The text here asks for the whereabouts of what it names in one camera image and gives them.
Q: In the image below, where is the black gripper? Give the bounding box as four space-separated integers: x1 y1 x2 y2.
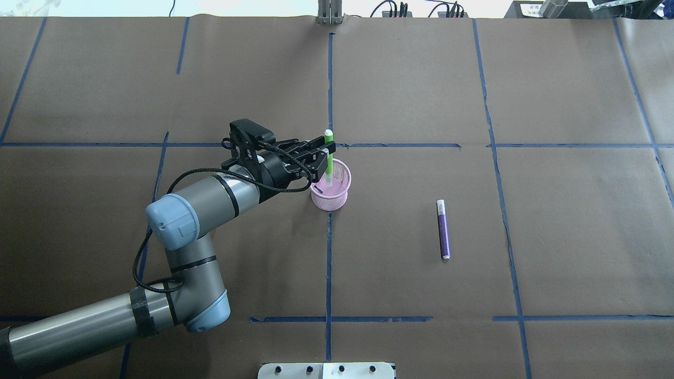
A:
221 118 330 191

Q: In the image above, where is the green highlighter pen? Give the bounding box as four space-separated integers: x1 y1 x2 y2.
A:
323 129 334 188

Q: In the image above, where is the purple highlighter pen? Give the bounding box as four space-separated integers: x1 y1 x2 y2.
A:
436 199 452 261

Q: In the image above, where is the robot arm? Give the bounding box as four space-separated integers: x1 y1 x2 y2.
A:
2 118 336 378

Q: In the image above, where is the metal cylinder weight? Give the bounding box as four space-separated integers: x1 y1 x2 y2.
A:
538 0 569 19

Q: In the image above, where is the aluminium frame post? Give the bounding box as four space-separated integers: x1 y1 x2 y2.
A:
317 0 344 25

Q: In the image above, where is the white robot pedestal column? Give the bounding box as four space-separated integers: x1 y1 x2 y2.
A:
257 362 397 378

